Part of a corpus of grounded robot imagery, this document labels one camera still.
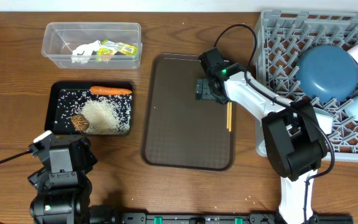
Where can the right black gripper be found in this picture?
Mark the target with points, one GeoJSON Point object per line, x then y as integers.
{"type": "Point", "coordinates": [205, 90]}

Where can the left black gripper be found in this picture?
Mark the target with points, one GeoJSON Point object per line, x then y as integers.
{"type": "Point", "coordinates": [91, 158]}

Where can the wooden chopstick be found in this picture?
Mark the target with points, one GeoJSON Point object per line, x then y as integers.
{"type": "Point", "coordinates": [230, 128]}
{"type": "Point", "coordinates": [228, 115]}

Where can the brown food scrap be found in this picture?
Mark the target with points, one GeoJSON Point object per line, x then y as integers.
{"type": "Point", "coordinates": [80, 123]}

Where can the white rice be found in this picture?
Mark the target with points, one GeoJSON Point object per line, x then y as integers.
{"type": "Point", "coordinates": [107, 114]}

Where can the orange carrot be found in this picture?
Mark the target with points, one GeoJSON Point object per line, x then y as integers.
{"type": "Point", "coordinates": [102, 90]}

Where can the white tissue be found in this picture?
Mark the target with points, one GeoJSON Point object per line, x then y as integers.
{"type": "Point", "coordinates": [83, 53]}

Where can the yellow green snack wrapper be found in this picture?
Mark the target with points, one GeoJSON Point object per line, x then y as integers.
{"type": "Point", "coordinates": [109, 49]}

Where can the dark blue plate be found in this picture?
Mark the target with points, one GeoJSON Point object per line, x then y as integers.
{"type": "Point", "coordinates": [327, 72]}

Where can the light blue bowl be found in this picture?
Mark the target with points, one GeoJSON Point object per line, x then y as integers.
{"type": "Point", "coordinates": [325, 120]}

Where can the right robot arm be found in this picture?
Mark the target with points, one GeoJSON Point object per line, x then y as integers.
{"type": "Point", "coordinates": [294, 141]}

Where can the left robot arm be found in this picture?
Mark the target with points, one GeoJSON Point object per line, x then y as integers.
{"type": "Point", "coordinates": [63, 189]}

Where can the grey dishwasher rack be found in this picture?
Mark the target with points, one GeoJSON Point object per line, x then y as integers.
{"type": "Point", "coordinates": [282, 37]}

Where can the brown serving tray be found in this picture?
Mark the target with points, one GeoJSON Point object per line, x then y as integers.
{"type": "Point", "coordinates": [181, 131]}

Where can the black plastic tray bin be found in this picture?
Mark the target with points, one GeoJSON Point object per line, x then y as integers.
{"type": "Point", "coordinates": [58, 86]}

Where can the clear plastic bin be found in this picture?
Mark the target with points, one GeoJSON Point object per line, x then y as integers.
{"type": "Point", "coordinates": [62, 38]}

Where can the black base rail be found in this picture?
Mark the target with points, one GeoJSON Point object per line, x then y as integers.
{"type": "Point", "coordinates": [197, 218]}

